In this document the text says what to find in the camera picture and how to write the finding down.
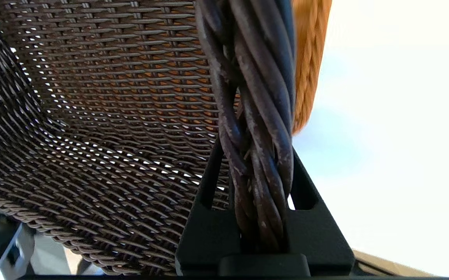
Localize dark brown wicker basket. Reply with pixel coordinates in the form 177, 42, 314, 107
0, 0, 297, 277

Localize orange wicker basket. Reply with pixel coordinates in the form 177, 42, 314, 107
104, 0, 333, 135

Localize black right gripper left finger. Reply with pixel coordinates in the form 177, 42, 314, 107
175, 136, 244, 276

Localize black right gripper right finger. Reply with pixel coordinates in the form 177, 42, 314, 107
287, 150, 355, 276

